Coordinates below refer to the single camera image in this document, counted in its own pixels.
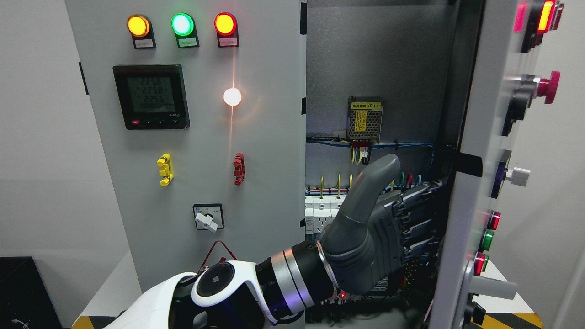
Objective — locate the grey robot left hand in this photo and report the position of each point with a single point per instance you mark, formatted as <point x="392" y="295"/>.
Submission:
<point x="374" y="234"/>

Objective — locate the grey cabinet door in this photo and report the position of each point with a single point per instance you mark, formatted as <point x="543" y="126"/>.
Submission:
<point x="496" y="43"/>
<point x="261" y="215"/>

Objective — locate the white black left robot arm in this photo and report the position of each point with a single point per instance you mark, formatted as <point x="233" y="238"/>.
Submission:
<point x="236" y="294"/>

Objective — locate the relay row with red leds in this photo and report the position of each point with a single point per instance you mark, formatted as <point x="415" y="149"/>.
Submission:
<point x="340" y="297"/>

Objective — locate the metal mesh power supply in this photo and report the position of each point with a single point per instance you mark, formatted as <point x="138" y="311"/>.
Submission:
<point x="364" y="117"/>

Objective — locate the red electric hazard warning sticker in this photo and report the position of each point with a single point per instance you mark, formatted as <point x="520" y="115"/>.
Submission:
<point x="219" y="252"/>

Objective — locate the white glowing indicator lamp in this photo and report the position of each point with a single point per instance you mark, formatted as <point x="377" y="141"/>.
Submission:
<point x="232" y="96"/>

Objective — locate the red emergency stop button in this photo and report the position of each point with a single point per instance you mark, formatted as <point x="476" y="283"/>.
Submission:
<point x="540" y="86"/>

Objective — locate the red indicator lamp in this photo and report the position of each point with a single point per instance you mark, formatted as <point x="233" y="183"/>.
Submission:
<point x="226" y="27"/>

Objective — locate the black digital power meter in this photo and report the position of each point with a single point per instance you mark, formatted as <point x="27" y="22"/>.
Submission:
<point x="152" y="97"/>

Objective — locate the green indicator lamp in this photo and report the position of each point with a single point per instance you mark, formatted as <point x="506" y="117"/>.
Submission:
<point x="185" y="30"/>

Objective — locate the yellow indicator lamp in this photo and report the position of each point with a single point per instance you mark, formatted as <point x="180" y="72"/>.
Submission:
<point x="140" y="28"/>

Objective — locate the black box at left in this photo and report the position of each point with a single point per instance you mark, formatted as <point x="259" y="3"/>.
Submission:
<point x="24" y="301"/>

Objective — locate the white din rail sockets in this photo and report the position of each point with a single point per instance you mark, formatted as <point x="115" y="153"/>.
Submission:
<point x="321" y="211"/>

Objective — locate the grey door handle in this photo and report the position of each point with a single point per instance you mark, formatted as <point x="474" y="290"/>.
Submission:
<point x="499" y="294"/>

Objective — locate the yellow terminal post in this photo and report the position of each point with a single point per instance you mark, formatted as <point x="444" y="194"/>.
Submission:
<point x="165" y="169"/>

